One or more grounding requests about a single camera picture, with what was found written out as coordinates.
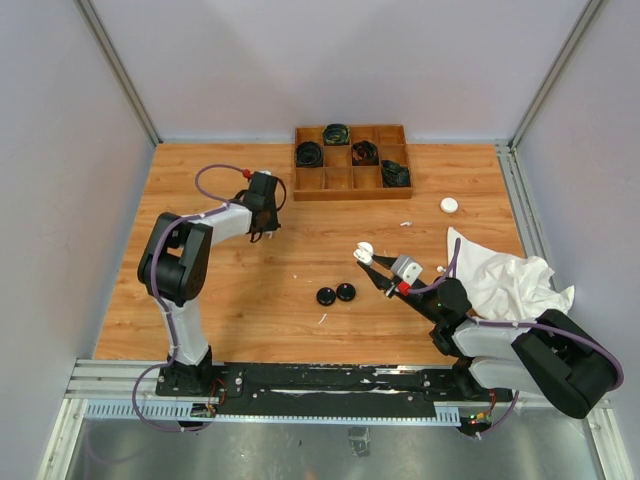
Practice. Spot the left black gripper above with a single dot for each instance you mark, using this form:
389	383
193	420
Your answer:
274	224

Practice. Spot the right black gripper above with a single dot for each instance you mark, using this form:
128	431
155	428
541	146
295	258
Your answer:
380	280

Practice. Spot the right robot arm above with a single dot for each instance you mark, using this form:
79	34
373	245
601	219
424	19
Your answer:
548	356

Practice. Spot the white charging case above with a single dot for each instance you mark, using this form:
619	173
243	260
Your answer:
364	251
449	205

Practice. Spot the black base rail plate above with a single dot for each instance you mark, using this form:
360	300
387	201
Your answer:
322	391

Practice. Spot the wooden compartment tray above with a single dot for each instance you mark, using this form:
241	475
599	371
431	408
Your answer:
351	162

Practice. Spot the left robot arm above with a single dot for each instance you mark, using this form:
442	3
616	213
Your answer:
173	269

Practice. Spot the crumpled white cloth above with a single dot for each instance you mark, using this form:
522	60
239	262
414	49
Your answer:
502	286

